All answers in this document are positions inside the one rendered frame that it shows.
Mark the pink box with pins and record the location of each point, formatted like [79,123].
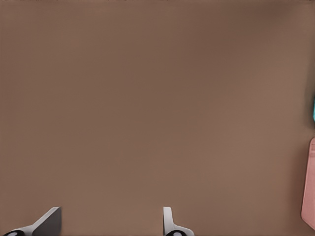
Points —
[309,186]

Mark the pale blue-green tray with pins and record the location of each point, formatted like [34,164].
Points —
[314,110]

